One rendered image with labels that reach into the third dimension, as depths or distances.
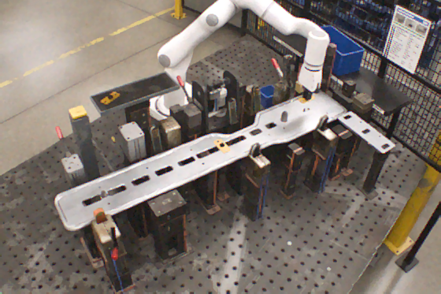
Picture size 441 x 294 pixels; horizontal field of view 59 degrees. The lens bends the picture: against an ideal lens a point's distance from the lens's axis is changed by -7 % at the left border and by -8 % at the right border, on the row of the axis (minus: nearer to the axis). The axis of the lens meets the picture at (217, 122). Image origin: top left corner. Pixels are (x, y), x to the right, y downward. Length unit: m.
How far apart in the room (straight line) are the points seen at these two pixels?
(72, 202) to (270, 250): 0.83
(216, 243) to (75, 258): 0.59
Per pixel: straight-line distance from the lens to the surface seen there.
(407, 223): 2.69
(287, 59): 1.96
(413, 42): 2.16
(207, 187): 1.80
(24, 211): 2.05
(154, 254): 1.77
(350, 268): 1.83
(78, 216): 1.56
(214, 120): 1.94
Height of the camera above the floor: 2.19
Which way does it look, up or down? 40 degrees down
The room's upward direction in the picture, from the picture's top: 2 degrees clockwise
